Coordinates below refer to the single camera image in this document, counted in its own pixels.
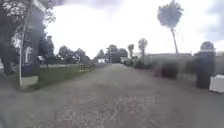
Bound green grass strip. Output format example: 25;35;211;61
19;63;101;91

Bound distant row of trees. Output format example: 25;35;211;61
39;43;129;65

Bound row of bushes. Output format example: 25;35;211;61
123;57;198;80

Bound grey gravel path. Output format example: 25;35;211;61
0;63;224;128

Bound white box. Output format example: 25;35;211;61
209;74;224;94

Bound dark structure with pole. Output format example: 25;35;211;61
0;0;56;88

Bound dark bin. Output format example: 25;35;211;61
194;41;216;90

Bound tall thin tree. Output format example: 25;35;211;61
156;0;185;55

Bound small thin tree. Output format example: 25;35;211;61
137;37;149;58

